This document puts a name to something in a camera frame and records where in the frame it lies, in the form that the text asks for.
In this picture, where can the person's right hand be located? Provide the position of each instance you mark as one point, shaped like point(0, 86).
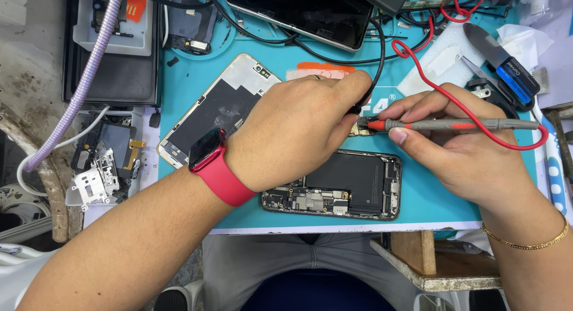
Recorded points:
point(474, 154)

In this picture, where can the person's left hand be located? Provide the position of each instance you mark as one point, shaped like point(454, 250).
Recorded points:
point(286, 127)

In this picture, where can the grey red test probe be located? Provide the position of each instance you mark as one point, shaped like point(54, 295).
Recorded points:
point(483, 124)

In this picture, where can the black test probe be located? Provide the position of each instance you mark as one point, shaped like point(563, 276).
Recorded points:
point(358, 109)

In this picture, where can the teal repair mat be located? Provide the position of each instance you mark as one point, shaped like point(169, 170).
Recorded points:
point(425, 199)

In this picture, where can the orange white tape strip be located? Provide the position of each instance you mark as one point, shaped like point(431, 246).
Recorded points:
point(322, 69)

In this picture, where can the detached phone display panel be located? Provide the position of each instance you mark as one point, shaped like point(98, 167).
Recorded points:
point(219, 109)

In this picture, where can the small phone circuit board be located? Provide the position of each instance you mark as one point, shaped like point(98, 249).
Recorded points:
point(363, 127)

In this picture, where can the opened black phone body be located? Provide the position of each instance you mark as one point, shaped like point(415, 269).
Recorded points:
point(344, 181)

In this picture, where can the red smartwatch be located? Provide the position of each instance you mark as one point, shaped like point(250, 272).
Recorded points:
point(215, 163)

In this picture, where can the metal tweezers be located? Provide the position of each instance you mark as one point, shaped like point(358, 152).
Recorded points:
point(481, 71)

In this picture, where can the white blue toothbrush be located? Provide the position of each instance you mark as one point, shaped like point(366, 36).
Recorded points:
point(555, 177)

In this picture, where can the small grey brush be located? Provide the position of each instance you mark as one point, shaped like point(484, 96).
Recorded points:
point(541, 80)

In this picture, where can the white foam pad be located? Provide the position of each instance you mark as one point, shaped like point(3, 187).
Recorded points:
point(429, 65)

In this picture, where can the black glossy phone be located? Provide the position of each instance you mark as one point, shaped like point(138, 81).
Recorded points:
point(300, 13)

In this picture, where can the wooden shelf board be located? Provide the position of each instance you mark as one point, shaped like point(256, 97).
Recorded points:
point(443, 270)

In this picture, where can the white tissue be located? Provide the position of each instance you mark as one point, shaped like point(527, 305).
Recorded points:
point(523, 42)

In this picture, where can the small black rubber piece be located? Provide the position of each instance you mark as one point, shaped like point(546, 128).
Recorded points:
point(155, 119)
point(173, 61)

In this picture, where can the grey trousers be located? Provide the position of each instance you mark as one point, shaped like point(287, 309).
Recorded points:
point(268, 262)

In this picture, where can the dark phone back part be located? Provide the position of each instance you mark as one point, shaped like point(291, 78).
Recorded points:
point(190, 24)

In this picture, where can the clear plastic bottle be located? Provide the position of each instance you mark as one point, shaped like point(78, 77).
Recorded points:
point(539, 4)

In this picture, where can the dark blue shirt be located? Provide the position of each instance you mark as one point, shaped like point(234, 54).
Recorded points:
point(318, 293)

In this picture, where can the white plastic parts tray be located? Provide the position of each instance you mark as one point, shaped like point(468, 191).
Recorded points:
point(134, 42)

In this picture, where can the black flat tray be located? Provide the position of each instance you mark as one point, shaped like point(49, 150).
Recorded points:
point(112, 78)

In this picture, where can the heap of phone parts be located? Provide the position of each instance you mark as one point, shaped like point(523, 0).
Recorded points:
point(107, 159)

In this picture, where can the orange label card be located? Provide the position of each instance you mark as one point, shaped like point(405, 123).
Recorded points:
point(136, 7)

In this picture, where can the black white shoe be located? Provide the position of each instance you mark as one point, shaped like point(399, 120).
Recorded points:
point(177, 297)

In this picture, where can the black phone part assembly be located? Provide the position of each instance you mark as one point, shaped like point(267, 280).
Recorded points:
point(105, 13)

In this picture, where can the white fan guard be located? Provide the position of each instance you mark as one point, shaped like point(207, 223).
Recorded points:
point(22, 203)

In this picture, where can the white cloth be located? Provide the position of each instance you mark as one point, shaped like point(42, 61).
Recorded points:
point(22, 275)

